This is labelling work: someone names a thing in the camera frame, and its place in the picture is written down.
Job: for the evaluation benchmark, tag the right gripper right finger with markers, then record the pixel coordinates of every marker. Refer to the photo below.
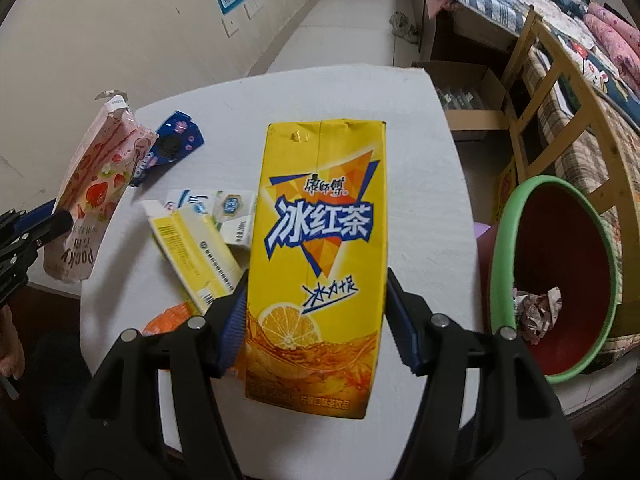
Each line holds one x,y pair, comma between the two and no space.
486,412

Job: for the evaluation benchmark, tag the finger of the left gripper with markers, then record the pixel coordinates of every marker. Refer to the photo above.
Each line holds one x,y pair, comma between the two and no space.
23,234

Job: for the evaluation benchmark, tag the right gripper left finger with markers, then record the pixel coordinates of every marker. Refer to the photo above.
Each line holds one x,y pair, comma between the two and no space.
116,431

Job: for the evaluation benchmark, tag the pink Pocky box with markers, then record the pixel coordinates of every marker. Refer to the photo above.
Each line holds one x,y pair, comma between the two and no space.
100,171

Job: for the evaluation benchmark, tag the brown paper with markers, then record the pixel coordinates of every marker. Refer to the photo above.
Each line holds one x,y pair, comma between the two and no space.
535,314

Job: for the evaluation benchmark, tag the yellow iced tea carton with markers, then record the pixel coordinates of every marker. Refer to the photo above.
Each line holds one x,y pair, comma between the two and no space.
318,264

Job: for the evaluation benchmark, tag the green rimmed red trash bin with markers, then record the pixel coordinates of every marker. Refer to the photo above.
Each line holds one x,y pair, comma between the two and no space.
549,236

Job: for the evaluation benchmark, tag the person's left hand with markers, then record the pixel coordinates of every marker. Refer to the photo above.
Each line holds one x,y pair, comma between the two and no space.
12,359

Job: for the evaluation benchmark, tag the orange snack wrapper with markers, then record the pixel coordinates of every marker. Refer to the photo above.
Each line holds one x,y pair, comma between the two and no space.
170,319

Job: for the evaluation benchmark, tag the blue Oreo wrapper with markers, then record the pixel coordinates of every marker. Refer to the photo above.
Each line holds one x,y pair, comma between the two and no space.
177,137

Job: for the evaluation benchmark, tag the yellow flattened box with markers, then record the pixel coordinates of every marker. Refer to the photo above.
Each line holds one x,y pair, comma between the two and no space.
196,251

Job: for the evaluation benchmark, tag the white milk carton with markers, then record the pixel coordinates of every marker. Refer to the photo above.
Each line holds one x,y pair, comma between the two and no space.
232,211

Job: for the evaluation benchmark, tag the cardboard box on floor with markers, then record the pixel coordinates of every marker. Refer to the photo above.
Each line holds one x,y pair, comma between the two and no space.
471,96

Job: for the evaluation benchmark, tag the pink folded blanket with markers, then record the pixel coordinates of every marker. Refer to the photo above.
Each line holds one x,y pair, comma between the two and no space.
619,39

